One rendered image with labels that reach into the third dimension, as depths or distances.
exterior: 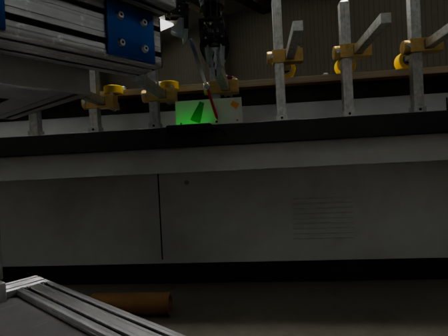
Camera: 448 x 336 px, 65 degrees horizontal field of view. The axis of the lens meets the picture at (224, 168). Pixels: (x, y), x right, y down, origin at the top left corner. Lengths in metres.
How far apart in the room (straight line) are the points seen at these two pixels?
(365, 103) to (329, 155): 0.36
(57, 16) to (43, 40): 0.04
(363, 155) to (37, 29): 1.17
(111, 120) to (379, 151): 1.16
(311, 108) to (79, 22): 1.19
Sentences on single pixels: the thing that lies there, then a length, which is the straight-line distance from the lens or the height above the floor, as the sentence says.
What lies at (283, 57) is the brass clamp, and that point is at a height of 0.94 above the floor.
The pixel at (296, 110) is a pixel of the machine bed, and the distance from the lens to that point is 1.60.
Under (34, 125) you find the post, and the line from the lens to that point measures 1.65.
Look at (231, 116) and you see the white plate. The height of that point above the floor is 0.73.
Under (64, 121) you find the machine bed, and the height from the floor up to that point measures 0.79.
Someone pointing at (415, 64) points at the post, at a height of 0.88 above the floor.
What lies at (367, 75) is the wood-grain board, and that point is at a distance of 1.62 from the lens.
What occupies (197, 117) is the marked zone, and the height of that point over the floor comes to 0.73.
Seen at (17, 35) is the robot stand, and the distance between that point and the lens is 0.54.
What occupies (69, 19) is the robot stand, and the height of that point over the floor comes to 0.76.
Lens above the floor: 0.55
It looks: 1 degrees down
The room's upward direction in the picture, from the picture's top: 3 degrees counter-clockwise
